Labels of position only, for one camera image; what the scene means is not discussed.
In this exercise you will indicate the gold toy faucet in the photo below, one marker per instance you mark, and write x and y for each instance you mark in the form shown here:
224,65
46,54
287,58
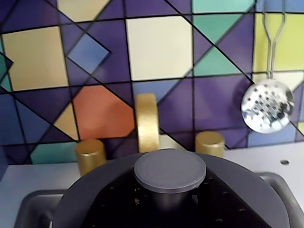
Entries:
147,121

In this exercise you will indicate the gold faucet knob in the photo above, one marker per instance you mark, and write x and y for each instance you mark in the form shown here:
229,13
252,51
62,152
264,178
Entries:
90,154
210,143

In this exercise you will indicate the light blue toy kitchen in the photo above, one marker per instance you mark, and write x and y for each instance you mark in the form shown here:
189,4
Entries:
159,47

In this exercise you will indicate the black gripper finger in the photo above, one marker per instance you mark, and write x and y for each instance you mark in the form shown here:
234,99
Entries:
213,209
123,206

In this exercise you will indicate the gray round lid with knob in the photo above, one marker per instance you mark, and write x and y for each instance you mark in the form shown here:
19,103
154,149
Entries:
169,168

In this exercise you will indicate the metal skimmer spoon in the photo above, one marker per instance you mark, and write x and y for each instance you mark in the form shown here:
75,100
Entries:
267,111

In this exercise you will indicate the gray toy sink basin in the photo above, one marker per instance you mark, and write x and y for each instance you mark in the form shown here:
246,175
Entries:
35,204

